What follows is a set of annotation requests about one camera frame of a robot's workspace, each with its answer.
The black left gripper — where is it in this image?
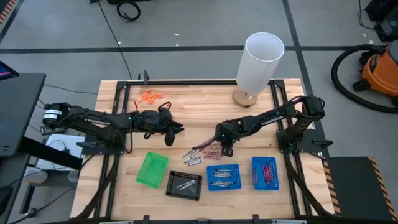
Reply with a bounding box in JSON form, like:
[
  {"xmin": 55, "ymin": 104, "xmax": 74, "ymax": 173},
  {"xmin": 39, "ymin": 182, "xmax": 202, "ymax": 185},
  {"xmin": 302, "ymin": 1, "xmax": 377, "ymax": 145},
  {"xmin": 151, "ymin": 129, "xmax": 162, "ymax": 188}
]
[{"xmin": 144, "ymin": 108, "xmax": 185, "ymax": 147}]

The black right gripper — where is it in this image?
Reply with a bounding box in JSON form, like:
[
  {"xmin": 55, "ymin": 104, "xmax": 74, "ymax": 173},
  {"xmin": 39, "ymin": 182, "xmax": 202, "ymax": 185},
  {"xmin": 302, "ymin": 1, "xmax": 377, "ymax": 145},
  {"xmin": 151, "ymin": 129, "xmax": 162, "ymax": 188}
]
[{"xmin": 214, "ymin": 121, "xmax": 241, "ymax": 158}]

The black plastic basket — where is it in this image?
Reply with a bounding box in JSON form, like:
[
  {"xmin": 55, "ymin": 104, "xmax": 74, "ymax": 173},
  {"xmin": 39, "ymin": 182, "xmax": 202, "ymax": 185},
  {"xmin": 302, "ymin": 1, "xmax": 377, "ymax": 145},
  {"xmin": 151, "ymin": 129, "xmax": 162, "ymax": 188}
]
[{"xmin": 165, "ymin": 170, "xmax": 203, "ymax": 202}]

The blue plastic basket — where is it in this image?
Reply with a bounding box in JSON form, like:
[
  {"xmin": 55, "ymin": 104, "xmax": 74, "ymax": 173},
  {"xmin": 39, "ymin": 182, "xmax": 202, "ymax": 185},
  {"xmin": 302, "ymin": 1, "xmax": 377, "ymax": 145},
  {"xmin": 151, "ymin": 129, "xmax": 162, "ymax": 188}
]
[
  {"xmin": 206, "ymin": 164, "xmax": 243, "ymax": 192},
  {"xmin": 251, "ymin": 156, "xmax": 280, "ymax": 191}
]

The green plastic basket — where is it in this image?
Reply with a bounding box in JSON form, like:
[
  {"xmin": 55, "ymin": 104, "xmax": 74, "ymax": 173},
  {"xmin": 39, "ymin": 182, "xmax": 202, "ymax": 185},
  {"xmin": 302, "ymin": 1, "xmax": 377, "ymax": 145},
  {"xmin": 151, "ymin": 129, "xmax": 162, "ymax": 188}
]
[{"xmin": 135, "ymin": 151, "xmax": 170, "ymax": 189}]

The white cylinder table lamp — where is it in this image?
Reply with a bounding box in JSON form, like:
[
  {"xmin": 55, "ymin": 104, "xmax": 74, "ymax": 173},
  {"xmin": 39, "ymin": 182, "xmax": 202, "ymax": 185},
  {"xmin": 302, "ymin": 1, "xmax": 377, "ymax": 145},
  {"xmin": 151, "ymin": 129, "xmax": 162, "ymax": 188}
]
[{"xmin": 232, "ymin": 32, "xmax": 285, "ymax": 108}]

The white box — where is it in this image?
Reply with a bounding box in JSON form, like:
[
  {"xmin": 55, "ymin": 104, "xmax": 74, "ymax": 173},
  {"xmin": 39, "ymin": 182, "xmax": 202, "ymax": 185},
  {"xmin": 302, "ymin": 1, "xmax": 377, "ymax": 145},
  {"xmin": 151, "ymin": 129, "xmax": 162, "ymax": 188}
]
[{"xmin": 35, "ymin": 133, "xmax": 86, "ymax": 172}]

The clear plastic cup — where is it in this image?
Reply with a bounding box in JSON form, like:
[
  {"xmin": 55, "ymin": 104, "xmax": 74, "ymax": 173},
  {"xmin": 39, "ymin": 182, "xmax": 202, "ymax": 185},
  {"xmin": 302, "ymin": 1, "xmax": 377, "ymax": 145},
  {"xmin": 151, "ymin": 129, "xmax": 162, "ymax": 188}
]
[{"xmin": 68, "ymin": 169, "xmax": 80, "ymax": 184}]

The black power adapter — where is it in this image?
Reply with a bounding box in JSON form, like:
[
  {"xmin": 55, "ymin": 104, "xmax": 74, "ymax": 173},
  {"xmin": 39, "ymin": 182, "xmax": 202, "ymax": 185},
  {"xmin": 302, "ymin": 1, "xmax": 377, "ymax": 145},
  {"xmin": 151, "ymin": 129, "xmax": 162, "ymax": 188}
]
[{"xmin": 40, "ymin": 124, "xmax": 68, "ymax": 136}]

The black desk beam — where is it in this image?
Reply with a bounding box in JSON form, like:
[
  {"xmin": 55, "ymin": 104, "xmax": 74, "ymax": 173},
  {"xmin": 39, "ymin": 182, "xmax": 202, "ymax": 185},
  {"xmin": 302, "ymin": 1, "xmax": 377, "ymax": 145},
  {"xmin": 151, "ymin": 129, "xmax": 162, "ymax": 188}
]
[{"xmin": 18, "ymin": 136, "xmax": 84, "ymax": 171}]

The orange shop vacuum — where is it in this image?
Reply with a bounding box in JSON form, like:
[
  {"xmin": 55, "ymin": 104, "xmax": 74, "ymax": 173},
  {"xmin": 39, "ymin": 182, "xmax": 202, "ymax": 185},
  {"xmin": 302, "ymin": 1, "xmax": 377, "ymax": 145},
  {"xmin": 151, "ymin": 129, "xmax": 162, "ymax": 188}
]
[
  {"xmin": 353, "ymin": 39, "xmax": 398, "ymax": 106},
  {"xmin": 330, "ymin": 44, "xmax": 398, "ymax": 114}
]

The black platform with hazard stripes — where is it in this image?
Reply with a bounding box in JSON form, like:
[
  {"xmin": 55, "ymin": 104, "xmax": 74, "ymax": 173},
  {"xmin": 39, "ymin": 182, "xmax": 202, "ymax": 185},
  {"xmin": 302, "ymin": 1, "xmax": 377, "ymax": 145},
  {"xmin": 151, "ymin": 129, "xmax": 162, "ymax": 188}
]
[{"xmin": 322, "ymin": 156, "xmax": 398, "ymax": 222}]

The white round object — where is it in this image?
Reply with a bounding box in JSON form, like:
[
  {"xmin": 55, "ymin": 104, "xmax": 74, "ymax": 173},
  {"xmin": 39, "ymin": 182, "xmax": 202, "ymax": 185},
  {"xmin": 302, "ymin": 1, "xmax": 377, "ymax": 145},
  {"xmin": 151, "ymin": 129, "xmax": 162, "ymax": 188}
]
[{"xmin": 23, "ymin": 167, "xmax": 48, "ymax": 185}]

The black desk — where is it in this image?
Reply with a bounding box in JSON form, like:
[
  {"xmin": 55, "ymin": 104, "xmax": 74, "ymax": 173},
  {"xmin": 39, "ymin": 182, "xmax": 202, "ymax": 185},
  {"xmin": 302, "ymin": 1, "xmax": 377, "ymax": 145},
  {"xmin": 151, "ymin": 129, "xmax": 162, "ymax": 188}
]
[{"xmin": 0, "ymin": 73, "xmax": 47, "ymax": 157}]

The computer monitor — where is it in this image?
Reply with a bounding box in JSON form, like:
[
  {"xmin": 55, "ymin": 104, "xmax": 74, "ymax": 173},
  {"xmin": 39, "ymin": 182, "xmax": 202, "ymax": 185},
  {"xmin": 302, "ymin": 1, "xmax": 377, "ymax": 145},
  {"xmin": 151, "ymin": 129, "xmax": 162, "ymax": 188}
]
[{"xmin": 0, "ymin": 60, "xmax": 20, "ymax": 81}]

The black equipment case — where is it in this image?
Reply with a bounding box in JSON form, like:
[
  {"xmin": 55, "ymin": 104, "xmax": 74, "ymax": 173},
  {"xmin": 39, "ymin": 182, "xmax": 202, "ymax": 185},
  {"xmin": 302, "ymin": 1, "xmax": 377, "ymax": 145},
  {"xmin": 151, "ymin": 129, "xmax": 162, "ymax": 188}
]
[{"xmin": 365, "ymin": 0, "xmax": 398, "ymax": 43}]

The hazard tape strip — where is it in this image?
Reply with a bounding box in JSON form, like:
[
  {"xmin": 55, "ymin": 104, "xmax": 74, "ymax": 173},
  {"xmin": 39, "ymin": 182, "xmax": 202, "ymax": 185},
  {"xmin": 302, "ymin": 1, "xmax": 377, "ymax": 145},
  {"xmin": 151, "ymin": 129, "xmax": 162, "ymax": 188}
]
[{"xmin": 0, "ymin": 0, "xmax": 17, "ymax": 25}]

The black aluminium table frame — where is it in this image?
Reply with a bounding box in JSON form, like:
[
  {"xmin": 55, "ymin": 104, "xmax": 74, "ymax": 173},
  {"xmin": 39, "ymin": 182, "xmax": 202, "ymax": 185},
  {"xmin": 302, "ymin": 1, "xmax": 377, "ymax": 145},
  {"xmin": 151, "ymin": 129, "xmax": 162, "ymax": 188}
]
[{"xmin": 70, "ymin": 79, "xmax": 338, "ymax": 224}]

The coiled black cable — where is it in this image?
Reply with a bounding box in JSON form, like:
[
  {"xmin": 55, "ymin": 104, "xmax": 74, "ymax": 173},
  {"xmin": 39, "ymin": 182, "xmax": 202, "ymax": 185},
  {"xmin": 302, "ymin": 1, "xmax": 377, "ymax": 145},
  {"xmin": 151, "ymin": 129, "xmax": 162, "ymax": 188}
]
[{"xmin": 116, "ymin": 1, "xmax": 142, "ymax": 22}]

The black floor cable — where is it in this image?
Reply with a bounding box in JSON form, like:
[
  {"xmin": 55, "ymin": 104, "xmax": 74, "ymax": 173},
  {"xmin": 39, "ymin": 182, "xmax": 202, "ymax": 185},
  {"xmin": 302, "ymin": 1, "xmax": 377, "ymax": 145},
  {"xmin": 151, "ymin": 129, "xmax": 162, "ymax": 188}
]
[{"xmin": 90, "ymin": 0, "xmax": 134, "ymax": 80}]

